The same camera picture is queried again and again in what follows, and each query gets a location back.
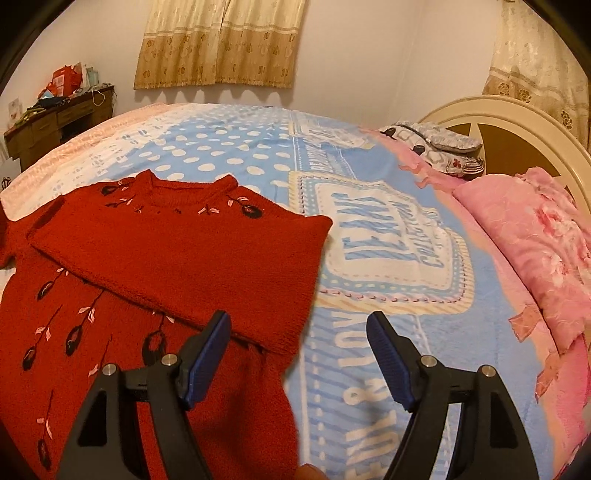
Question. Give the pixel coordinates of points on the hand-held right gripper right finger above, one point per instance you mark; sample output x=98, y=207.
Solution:
x=388, y=360

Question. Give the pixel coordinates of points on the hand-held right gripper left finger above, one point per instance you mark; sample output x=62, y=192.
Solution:
x=207, y=364

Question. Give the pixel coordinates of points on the red knitted sweater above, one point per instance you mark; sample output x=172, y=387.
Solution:
x=161, y=258

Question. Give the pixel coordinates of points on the blue printed blanket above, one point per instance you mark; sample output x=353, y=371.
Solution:
x=383, y=281

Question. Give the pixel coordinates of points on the pink floral quilt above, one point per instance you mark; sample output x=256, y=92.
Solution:
x=531, y=240

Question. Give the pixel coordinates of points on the grey patterned pillow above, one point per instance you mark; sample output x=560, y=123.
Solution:
x=434, y=138

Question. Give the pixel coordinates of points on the cream wooden headboard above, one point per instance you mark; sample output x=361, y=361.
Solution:
x=508, y=115

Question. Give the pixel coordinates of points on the brown wooden desk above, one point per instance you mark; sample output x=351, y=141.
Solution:
x=46, y=134

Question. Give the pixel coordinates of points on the pale green paper bag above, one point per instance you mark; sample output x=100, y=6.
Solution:
x=91, y=76

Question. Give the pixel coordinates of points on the red gift bag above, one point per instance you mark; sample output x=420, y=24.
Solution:
x=64, y=82

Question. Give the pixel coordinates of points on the beige patterned curtain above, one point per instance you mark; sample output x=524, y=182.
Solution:
x=217, y=41
x=535, y=69

